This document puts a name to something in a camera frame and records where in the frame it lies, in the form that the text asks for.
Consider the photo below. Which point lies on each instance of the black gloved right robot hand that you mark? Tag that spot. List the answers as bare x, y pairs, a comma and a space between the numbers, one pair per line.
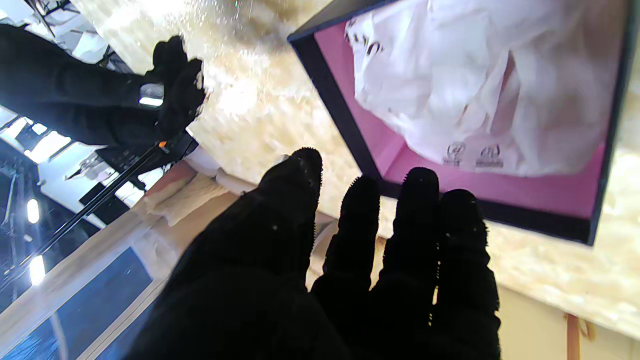
100, 100

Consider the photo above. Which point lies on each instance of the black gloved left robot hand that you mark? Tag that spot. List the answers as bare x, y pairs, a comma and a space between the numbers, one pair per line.
325, 290

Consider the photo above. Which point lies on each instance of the white plastic bag orange print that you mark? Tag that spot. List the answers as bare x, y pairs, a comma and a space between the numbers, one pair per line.
480, 85

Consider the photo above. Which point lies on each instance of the black gift box pink inside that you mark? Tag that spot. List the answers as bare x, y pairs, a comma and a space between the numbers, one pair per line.
500, 190

